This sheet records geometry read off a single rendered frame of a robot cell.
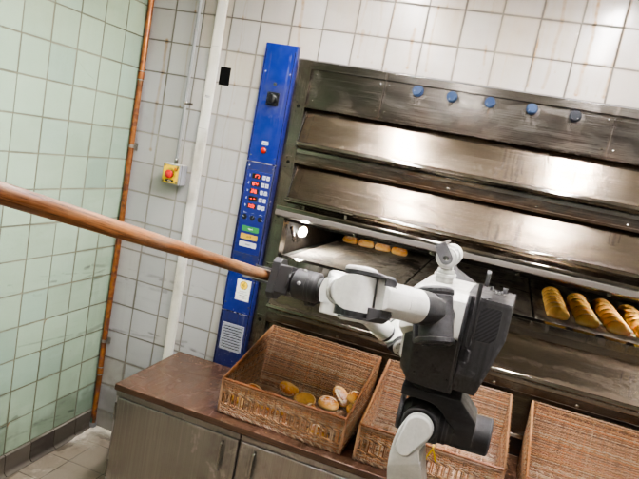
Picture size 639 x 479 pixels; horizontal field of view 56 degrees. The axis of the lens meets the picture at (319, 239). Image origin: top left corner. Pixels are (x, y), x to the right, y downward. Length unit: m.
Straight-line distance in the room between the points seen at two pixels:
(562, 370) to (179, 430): 1.62
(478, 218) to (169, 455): 1.65
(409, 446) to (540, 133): 1.42
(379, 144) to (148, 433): 1.60
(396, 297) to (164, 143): 1.98
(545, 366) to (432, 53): 1.41
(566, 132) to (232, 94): 1.51
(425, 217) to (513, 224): 0.37
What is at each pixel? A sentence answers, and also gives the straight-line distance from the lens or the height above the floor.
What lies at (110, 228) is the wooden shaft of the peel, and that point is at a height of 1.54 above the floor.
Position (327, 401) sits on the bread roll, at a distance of 2.76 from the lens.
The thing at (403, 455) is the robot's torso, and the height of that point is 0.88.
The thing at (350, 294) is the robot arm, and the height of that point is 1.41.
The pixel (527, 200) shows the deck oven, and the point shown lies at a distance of 2.65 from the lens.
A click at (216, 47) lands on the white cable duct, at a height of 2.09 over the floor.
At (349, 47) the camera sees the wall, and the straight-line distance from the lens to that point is 2.81.
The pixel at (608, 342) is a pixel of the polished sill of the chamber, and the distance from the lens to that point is 2.75.
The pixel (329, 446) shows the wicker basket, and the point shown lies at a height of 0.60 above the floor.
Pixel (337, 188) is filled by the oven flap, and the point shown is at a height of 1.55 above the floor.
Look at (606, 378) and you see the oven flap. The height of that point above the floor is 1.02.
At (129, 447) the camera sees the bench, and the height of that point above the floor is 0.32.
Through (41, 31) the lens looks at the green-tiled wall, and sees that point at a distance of 2.74.
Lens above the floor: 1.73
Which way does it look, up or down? 9 degrees down
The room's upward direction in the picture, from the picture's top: 11 degrees clockwise
